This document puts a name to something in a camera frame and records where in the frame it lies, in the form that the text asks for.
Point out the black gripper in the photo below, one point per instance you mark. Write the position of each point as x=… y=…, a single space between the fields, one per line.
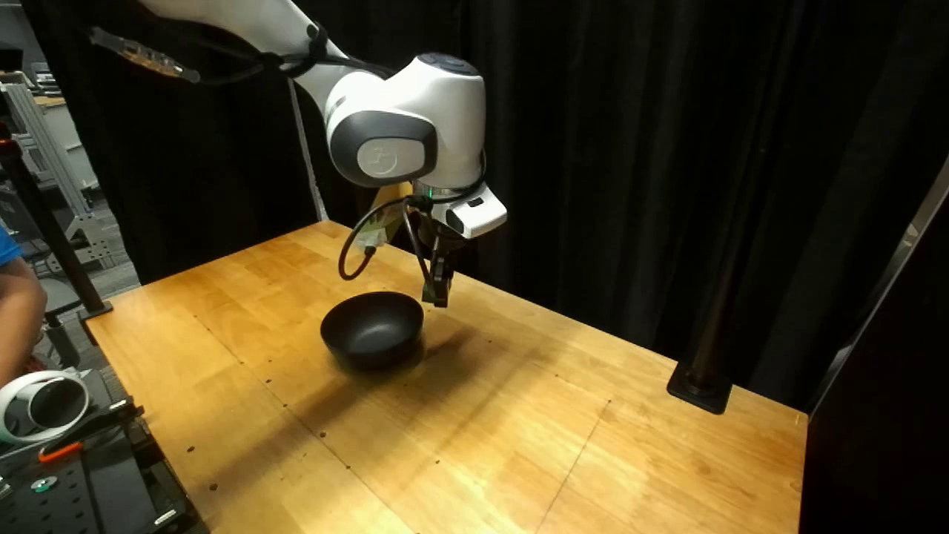
x=430 y=214

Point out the person forearm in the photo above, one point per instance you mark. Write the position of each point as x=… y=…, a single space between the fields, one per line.
x=17 y=315

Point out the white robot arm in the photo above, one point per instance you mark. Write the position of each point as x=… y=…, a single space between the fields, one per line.
x=434 y=100

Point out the black bowl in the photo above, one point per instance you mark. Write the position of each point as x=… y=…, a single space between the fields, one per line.
x=373 y=332

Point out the black curtain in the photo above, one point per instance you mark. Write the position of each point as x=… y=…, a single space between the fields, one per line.
x=642 y=149

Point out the black pole with base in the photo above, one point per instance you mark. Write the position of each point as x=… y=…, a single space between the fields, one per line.
x=701 y=386

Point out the black pegboard cart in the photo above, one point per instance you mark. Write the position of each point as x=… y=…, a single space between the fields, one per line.
x=109 y=493

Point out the grey metal rack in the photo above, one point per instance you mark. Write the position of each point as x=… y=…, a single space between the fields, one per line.
x=50 y=149

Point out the blue shirt sleeve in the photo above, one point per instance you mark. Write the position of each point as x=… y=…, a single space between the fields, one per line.
x=8 y=246

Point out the white VR controller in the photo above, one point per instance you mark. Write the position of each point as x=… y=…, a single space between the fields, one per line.
x=19 y=395

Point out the black side panel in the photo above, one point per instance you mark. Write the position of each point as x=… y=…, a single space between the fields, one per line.
x=880 y=416

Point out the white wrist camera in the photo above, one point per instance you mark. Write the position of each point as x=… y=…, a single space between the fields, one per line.
x=478 y=214

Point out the black stand post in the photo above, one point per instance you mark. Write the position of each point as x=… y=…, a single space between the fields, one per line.
x=60 y=248

